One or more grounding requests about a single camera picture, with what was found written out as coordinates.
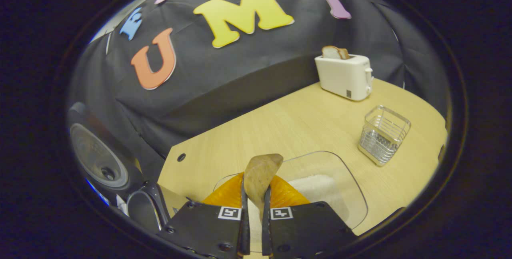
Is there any white toaster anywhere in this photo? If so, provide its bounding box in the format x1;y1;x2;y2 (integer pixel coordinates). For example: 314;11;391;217
314;54;374;102

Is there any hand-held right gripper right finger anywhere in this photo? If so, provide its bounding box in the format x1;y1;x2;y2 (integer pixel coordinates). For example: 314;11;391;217
262;175;358;259

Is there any wire metal chopstick holder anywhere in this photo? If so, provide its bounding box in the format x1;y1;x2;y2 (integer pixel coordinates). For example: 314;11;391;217
358;105;412;167

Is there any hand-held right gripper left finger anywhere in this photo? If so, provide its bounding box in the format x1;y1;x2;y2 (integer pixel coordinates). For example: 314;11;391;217
156;172;250;259

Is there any clear plastic container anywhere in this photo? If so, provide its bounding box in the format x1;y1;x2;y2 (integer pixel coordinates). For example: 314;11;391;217
212;151;368;231

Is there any black backdrop cloth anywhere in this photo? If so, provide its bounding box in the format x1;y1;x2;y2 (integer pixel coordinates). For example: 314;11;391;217
66;0;450;171

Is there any silver black rice cooker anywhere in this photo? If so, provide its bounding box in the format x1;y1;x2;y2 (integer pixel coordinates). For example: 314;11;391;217
67;102;176;235

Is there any wooden spoon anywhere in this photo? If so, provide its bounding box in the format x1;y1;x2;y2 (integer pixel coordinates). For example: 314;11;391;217
243;153;284;219

